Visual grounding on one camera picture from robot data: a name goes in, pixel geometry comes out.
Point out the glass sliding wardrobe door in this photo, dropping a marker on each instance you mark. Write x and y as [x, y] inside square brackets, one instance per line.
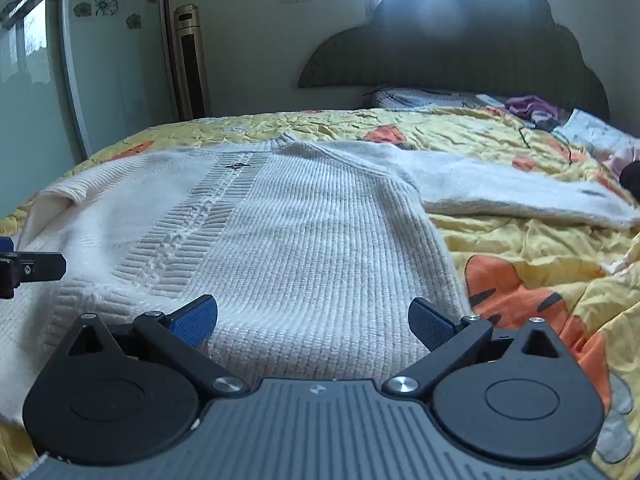
[115, 85]

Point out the dark round item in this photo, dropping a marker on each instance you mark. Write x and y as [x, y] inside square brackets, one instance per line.
[631, 172]

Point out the white printed pillow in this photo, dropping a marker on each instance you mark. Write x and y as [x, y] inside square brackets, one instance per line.
[592, 132]

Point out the patterned grey pillow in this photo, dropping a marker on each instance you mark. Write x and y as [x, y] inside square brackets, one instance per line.
[415, 97]

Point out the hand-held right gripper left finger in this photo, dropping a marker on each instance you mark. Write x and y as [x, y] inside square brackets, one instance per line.
[195, 319]

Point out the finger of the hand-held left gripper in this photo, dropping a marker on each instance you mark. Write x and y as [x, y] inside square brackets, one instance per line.
[40, 266]

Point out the white remote control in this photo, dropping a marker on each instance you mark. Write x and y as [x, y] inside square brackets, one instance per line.
[491, 100]

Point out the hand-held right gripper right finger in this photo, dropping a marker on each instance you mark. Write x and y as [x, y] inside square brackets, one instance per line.
[431, 327]

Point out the yellow carrot print quilt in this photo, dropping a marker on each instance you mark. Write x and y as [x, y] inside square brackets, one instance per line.
[525, 245]

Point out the purple cloth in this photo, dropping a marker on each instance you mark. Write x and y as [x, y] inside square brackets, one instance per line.
[530, 106]

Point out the gold tower air conditioner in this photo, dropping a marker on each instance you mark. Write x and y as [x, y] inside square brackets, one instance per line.
[192, 70]

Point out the grey cloud shaped headboard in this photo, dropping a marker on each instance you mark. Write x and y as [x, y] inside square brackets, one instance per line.
[450, 45]

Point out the white knit sweater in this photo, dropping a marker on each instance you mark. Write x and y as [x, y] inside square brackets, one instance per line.
[300, 240]

